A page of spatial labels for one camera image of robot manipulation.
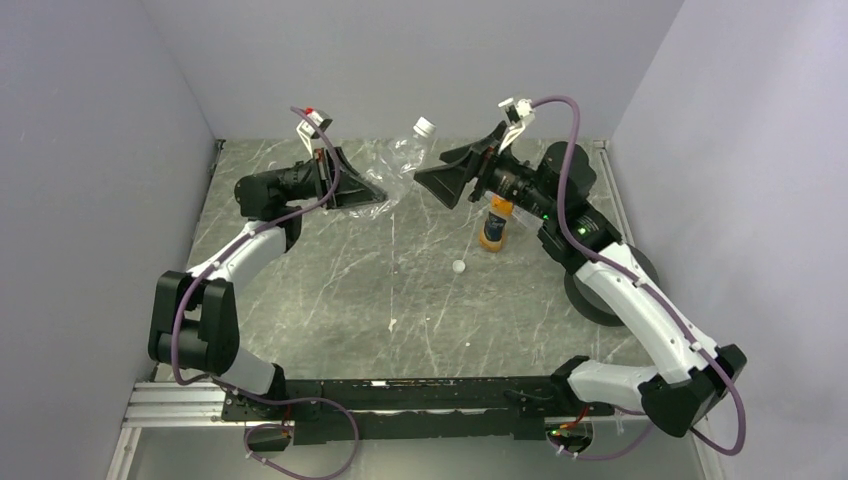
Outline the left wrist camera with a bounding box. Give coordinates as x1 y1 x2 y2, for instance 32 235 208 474
289 106 335 158

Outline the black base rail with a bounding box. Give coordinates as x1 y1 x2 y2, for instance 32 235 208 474
221 376 614 446

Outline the white cap on large bottle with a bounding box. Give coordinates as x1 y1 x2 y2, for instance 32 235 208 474
413 116 436 138

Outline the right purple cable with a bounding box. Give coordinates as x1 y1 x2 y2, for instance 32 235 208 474
529 95 748 463

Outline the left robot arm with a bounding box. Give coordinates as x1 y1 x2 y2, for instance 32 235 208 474
147 147 388 420

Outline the orange juice bottle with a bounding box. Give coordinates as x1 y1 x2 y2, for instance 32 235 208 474
479 195 514 252

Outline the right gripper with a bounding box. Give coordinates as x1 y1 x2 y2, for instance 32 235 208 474
414 121 559 222

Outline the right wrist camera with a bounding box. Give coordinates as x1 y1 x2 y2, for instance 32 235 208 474
498 97 535 154

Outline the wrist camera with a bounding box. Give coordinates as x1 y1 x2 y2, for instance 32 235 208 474
289 106 335 158
498 97 535 154

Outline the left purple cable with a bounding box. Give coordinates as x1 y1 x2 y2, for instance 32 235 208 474
170 105 362 480

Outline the purple cable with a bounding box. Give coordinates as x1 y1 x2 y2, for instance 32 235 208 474
170 105 362 480
529 95 748 463

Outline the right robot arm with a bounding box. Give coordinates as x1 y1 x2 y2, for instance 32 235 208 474
414 125 747 437

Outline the large clear bottle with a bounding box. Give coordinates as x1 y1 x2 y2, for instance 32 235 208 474
347 129 433 220

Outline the aluminium frame rail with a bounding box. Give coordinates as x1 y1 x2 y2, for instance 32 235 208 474
147 135 746 462

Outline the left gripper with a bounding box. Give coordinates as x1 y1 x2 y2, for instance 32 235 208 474
272 148 387 211

